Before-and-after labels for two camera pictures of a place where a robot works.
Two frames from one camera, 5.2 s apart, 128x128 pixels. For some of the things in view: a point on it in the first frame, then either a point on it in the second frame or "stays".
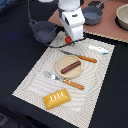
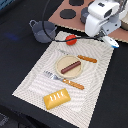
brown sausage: [71, 66] stays
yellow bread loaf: [57, 99] stays
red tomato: [68, 39] stays
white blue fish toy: [98, 50] -> [111, 41]
